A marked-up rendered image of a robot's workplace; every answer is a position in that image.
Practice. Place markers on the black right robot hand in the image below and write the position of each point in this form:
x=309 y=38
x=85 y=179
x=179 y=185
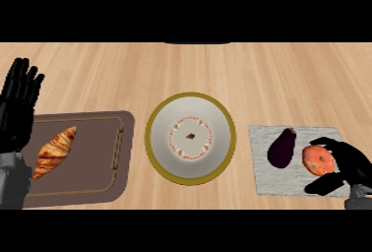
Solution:
x=351 y=164

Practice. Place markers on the grey placemat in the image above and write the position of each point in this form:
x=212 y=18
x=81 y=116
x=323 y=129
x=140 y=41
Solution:
x=292 y=177

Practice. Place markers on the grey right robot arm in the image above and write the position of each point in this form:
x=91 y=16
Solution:
x=360 y=198

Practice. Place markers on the brown tray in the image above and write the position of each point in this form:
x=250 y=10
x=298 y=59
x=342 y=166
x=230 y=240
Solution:
x=85 y=157

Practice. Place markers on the white bowl with yellow rim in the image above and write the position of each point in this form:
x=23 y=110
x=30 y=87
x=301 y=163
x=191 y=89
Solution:
x=191 y=138

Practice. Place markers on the orange squash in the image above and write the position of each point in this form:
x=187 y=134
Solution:
x=318 y=160

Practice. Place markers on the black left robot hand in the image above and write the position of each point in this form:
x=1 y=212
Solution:
x=17 y=108

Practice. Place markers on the golden croissant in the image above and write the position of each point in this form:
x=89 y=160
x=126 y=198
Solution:
x=54 y=152

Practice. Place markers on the dark purple eggplant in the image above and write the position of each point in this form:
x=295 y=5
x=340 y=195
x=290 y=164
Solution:
x=283 y=148

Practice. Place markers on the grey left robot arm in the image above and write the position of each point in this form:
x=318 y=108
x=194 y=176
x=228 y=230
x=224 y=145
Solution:
x=13 y=177

